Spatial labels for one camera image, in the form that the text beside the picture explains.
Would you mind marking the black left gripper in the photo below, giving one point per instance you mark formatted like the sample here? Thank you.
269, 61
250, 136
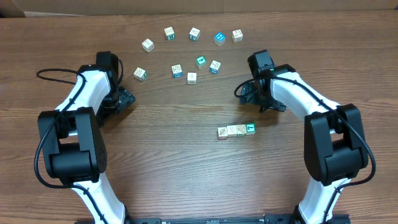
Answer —
125, 97

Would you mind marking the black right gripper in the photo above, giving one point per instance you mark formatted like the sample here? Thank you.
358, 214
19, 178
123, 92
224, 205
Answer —
250, 91

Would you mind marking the green top block number seven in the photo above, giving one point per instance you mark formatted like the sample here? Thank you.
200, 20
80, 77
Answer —
250, 128

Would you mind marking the wooden block green R side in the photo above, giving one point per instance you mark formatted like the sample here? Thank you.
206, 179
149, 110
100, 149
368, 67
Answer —
241, 130

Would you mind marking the wooden block turtle drawing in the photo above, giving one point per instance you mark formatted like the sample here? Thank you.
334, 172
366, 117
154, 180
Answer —
232, 131

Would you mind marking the wooden block red side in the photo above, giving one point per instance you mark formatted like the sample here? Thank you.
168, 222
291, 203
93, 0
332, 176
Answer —
222, 133

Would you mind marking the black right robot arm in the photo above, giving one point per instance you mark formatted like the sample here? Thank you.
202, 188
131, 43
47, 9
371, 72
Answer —
335, 151

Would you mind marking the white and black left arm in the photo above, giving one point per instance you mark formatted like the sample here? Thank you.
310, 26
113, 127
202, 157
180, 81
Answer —
71, 153

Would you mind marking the wooden block green side left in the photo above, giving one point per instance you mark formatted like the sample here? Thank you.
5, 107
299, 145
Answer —
140, 74

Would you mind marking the wooden block anchor drawing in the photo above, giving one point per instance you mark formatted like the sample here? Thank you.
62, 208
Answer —
215, 67

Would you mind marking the wooden block animal drawing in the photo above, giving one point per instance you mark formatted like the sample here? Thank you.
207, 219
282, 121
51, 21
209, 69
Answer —
237, 35

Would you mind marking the blue top wooden block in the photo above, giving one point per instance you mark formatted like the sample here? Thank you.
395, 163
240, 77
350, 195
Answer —
219, 39

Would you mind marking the plain wooden block far left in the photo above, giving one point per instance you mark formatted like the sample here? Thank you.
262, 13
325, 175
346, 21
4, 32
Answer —
148, 45

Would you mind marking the plain wooden block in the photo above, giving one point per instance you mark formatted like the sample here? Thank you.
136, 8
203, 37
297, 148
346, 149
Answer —
148, 45
191, 78

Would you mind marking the plain wooden block centre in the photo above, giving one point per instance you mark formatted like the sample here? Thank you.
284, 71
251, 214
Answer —
191, 78

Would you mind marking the wooden block blue side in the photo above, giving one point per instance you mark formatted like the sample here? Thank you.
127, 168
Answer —
177, 71

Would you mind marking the wooden block green side top row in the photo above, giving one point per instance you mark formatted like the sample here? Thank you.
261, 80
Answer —
194, 34

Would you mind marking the wooden block green H side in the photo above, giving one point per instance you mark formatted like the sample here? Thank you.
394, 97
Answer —
169, 33

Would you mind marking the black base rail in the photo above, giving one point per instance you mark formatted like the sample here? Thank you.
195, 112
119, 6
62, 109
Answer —
211, 220

